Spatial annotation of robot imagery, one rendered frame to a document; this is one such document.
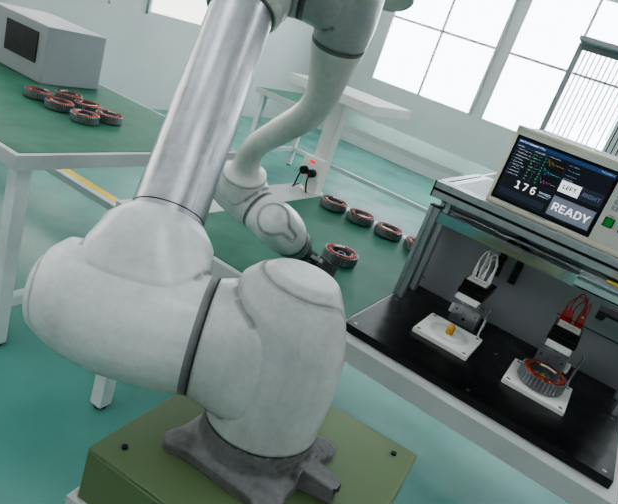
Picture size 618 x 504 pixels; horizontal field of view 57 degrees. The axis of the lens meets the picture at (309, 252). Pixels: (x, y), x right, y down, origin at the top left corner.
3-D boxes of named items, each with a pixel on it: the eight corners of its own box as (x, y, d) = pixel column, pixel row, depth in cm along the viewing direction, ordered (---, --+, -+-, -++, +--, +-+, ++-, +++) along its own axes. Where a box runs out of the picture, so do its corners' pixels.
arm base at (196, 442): (295, 547, 66) (309, 511, 64) (156, 444, 74) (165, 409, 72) (360, 469, 81) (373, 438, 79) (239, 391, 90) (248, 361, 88)
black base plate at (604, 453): (608, 489, 113) (614, 481, 112) (342, 329, 139) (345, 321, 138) (620, 400, 153) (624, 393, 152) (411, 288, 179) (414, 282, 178)
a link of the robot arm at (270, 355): (318, 474, 70) (377, 319, 62) (173, 436, 68) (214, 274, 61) (320, 396, 85) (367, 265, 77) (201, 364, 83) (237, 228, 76)
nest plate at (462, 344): (465, 361, 139) (467, 357, 139) (411, 330, 145) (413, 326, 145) (480, 343, 152) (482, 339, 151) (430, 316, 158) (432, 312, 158)
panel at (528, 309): (628, 396, 151) (690, 300, 141) (411, 281, 178) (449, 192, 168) (628, 394, 152) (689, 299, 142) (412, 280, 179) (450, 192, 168)
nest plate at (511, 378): (562, 416, 129) (564, 412, 129) (500, 381, 135) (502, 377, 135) (570, 392, 142) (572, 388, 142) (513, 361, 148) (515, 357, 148)
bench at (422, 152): (432, 265, 452) (471, 177, 426) (234, 164, 537) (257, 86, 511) (464, 248, 528) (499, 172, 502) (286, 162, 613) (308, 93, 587)
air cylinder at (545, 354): (558, 378, 147) (568, 361, 145) (530, 363, 150) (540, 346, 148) (561, 372, 152) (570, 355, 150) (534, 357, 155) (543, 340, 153)
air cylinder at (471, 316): (472, 331, 157) (480, 315, 155) (448, 318, 160) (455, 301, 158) (477, 327, 161) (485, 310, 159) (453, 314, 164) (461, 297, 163)
